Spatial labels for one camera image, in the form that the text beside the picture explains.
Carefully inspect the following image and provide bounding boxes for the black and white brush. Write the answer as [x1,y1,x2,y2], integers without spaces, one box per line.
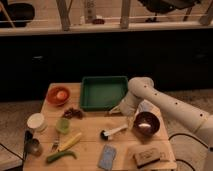
[100,124,128,140]

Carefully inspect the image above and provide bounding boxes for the yellow corn cob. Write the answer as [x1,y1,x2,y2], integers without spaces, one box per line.
[58,133,82,151]

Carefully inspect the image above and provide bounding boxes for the orange bowl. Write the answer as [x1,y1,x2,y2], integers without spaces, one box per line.
[46,86,70,106]

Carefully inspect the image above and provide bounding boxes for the brown wooden block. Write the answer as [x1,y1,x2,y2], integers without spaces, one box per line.
[133,148,160,169]

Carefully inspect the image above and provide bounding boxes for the black chair left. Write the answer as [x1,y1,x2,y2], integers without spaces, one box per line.
[0,0,35,28]

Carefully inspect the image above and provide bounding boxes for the orange egg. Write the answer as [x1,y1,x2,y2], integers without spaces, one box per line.
[56,91,66,100]

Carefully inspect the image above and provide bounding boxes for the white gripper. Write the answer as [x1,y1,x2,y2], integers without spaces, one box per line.
[109,91,142,116]

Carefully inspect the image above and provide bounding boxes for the black office chair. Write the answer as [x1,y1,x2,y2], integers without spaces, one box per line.
[138,0,201,23]

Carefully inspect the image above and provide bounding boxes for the metal fork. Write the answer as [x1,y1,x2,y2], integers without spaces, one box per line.
[51,133,60,152]

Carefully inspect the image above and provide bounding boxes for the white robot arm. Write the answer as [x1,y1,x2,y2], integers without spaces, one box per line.
[110,77,213,171]

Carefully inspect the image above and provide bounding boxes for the green plastic tray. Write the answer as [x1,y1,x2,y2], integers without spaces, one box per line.
[79,76,128,111]

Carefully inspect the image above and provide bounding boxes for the green pepper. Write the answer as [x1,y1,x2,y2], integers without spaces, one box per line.
[46,151,77,164]

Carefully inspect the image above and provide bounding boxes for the black cable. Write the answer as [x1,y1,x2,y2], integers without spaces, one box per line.
[168,132,210,171]

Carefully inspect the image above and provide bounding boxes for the blue sponge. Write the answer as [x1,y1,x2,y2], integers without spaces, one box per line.
[97,145,116,171]

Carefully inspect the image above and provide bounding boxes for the white cup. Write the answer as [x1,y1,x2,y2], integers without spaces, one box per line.
[27,113,47,132]

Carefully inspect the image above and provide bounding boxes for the dark purple bowl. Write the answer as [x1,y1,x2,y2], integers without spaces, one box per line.
[133,111,160,136]

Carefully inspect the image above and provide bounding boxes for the green plastic cup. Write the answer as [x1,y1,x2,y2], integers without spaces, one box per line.
[55,118,70,134]

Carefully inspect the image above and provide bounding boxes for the dark grape bunch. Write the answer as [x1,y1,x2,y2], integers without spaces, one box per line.
[63,108,83,119]

